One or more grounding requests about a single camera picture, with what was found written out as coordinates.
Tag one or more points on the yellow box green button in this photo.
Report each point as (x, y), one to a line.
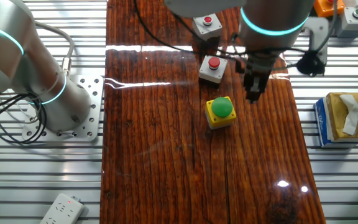
(221, 109)

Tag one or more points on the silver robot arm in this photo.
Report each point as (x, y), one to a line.
(272, 15)

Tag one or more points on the grey box green button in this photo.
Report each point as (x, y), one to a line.
(351, 23)

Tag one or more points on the gold and blue tissue box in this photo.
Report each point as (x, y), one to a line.
(346, 124)

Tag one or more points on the dark wooden board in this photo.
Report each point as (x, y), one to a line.
(166, 140)

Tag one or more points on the grey box large red button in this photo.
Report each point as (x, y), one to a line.
(213, 70)

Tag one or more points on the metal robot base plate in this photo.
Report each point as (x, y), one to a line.
(92, 93)

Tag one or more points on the white power strip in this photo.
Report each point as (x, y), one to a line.
(62, 210)

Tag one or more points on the orange box red button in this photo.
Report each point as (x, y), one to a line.
(325, 11)

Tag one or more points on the grey box small red button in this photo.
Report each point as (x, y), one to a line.
(207, 26)

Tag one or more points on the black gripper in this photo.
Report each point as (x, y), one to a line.
(257, 74)

